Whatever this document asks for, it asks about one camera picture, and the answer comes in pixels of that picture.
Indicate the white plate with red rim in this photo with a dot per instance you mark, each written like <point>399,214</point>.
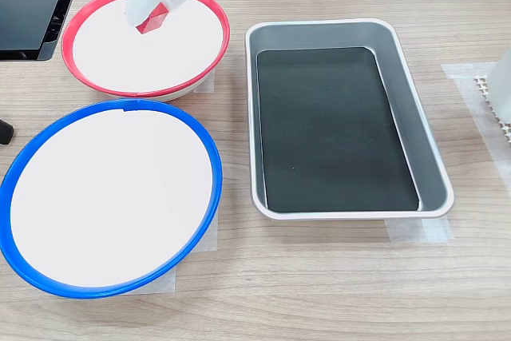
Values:
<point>159,57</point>

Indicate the black electronic device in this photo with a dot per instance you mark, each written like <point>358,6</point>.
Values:
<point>28,17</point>

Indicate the white plate with blue rim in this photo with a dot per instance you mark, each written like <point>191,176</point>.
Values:
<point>112,197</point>

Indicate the pale perforated base plate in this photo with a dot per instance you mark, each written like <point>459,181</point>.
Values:
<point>485,95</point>

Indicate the steel tray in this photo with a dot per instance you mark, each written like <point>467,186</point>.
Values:
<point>415,137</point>

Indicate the black tray mat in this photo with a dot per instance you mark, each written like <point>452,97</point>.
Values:
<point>339,137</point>

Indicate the translucent tape piece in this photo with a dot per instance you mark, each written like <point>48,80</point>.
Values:
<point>419,231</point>
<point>483,141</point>
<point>205,83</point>
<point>159,283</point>

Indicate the small black rubber foot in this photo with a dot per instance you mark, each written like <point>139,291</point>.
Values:
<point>5,132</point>

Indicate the small red cube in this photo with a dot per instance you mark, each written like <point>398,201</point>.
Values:
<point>153,23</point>

